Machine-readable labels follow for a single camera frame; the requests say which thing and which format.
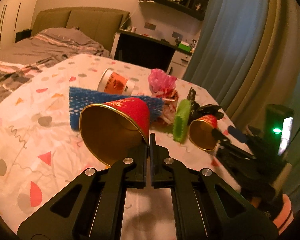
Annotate brown upholstered headboard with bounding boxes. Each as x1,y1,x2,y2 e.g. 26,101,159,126
31,7,129,51

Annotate green box on desk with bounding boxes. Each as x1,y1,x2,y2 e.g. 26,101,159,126
178,42,191,52

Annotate black crumpled plastic bag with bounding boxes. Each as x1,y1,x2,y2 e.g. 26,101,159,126
186,87,224,125

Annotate red paper cup gold rim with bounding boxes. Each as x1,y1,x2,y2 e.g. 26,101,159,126
189,114,218,151

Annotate grey striped bedding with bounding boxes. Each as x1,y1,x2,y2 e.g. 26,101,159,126
0,28,111,103

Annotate dark top white desk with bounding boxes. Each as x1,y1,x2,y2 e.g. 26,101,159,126
111,30,192,79

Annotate red white crumpled wrapper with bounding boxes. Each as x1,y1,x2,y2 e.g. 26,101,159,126
153,89,179,125

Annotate blue and beige curtain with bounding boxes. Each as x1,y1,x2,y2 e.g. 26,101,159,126
184,0,300,208

